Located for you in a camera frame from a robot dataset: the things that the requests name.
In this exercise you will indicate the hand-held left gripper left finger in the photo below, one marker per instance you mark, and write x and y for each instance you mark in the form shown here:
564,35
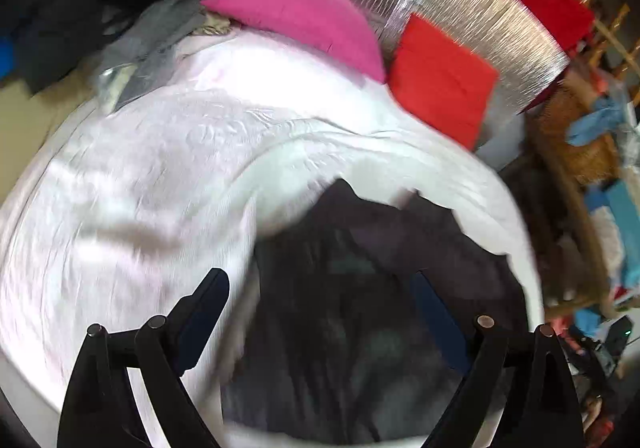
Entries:
202,323

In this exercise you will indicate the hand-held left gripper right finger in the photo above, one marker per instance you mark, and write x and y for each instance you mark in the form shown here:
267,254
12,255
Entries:
440,323

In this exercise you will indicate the dark quilted puffer jacket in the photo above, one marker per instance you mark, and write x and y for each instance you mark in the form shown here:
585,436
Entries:
350,318

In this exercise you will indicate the white embossed bed cover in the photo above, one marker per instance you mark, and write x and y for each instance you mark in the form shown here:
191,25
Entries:
150,188

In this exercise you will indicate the teal cardboard box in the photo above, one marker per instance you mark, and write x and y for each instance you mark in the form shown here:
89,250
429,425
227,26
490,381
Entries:
617,200

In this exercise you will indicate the wicker basket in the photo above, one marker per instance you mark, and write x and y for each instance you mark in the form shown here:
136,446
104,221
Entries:
570,128

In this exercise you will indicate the blue cloth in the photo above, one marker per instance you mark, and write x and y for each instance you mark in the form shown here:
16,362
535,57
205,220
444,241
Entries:
597,121

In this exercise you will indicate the red pillow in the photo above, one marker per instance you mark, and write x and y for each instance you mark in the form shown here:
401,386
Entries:
440,78

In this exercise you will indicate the beige leather sofa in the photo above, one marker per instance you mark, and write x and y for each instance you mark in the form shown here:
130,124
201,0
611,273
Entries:
30,128

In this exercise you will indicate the grey garment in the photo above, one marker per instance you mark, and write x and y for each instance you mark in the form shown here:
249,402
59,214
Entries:
150,43

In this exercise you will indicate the pink pillow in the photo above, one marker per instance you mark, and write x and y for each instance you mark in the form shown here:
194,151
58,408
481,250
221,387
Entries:
300,13

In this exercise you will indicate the blue jacket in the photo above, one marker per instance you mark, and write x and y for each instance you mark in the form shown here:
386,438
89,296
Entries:
4,56

